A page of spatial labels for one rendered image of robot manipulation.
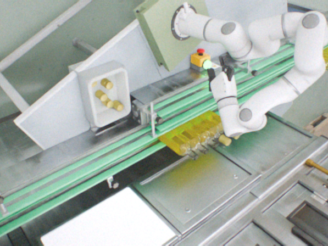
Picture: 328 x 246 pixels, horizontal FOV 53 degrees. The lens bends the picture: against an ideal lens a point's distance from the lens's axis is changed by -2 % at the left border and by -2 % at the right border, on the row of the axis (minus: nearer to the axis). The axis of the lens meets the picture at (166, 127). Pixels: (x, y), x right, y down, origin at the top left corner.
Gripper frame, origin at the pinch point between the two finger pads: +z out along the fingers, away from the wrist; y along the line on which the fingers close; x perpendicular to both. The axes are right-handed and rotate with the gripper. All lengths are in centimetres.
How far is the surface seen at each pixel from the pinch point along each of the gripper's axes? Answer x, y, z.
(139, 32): 22.0, -15.4, 23.6
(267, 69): -59, -32, 17
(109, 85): 36.0, -23.1, 3.2
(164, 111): 13.7, -25.1, -8.2
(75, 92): 49, -28, 3
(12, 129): 72, -94, 12
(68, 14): 42, -53, 60
